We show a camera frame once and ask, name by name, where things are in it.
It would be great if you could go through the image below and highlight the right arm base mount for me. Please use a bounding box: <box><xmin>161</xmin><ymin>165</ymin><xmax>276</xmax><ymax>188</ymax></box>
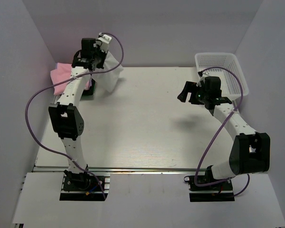
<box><xmin>183</xmin><ymin>176</ymin><xmax>235</xmax><ymax>202</ymax></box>

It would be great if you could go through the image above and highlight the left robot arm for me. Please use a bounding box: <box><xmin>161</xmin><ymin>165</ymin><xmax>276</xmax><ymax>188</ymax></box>
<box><xmin>48</xmin><ymin>35</ymin><xmax>112</xmax><ymax>190</ymax></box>

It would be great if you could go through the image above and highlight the black folded t shirt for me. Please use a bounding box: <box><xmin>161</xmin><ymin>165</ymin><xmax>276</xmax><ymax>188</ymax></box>
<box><xmin>82</xmin><ymin>79</ymin><xmax>95</xmax><ymax>96</ymax></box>

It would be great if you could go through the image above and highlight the pink folded t shirt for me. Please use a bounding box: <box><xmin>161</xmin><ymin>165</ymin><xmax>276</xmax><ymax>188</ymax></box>
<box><xmin>49</xmin><ymin>62</ymin><xmax>90</xmax><ymax>96</ymax></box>

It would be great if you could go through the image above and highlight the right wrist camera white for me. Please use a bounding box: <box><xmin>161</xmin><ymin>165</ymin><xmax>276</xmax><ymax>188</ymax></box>
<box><xmin>197</xmin><ymin>76</ymin><xmax>205</xmax><ymax>87</ymax></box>

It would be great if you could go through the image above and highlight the white plastic basket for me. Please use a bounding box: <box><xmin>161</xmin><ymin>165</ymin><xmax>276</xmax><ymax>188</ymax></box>
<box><xmin>195</xmin><ymin>52</ymin><xmax>249</xmax><ymax>101</ymax></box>

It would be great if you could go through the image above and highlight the white t shirt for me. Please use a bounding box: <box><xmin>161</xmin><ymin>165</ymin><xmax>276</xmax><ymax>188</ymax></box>
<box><xmin>91</xmin><ymin>52</ymin><xmax>124</xmax><ymax>93</ymax></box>

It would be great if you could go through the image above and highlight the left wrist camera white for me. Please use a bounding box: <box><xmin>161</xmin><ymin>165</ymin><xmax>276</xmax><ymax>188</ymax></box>
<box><xmin>96</xmin><ymin>33</ymin><xmax>112</xmax><ymax>53</ymax></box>

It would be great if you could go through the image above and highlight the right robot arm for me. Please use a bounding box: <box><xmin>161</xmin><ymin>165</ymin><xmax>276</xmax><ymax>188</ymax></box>
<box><xmin>177</xmin><ymin>76</ymin><xmax>270</xmax><ymax>190</ymax></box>

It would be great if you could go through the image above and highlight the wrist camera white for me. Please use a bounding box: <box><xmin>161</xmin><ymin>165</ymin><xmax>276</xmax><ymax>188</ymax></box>
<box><xmin>96</xmin><ymin>33</ymin><xmax>112</xmax><ymax>53</ymax></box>
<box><xmin>197</xmin><ymin>76</ymin><xmax>205</xmax><ymax>87</ymax></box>

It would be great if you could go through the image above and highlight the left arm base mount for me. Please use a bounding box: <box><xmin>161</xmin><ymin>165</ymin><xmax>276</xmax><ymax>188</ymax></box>
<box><xmin>59</xmin><ymin>174</ymin><xmax>105</xmax><ymax>202</ymax></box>

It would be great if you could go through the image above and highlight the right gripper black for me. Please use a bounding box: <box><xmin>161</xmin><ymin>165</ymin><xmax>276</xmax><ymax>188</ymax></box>
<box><xmin>178</xmin><ymin>81</ymin><xmax>209</xmax><ymax>105</ymax></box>

